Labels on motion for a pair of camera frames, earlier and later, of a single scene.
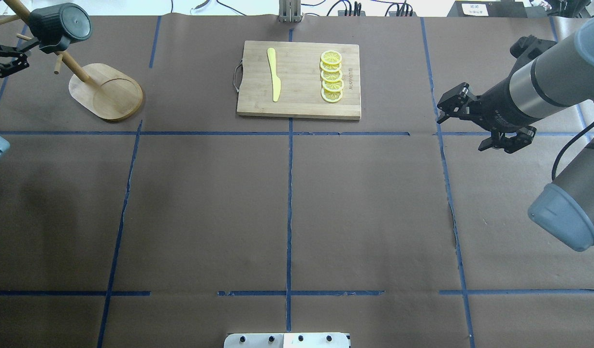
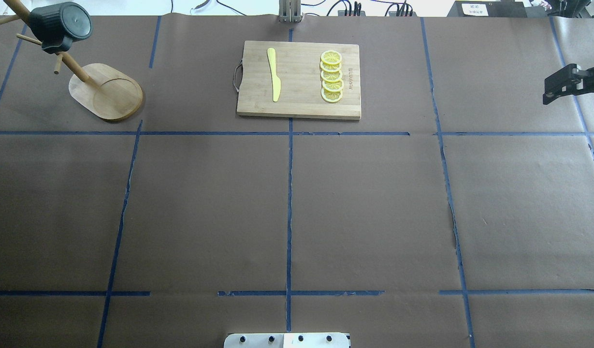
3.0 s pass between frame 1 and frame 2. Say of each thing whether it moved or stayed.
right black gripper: moved
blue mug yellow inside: stayed
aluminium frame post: stayed
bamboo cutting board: stayed
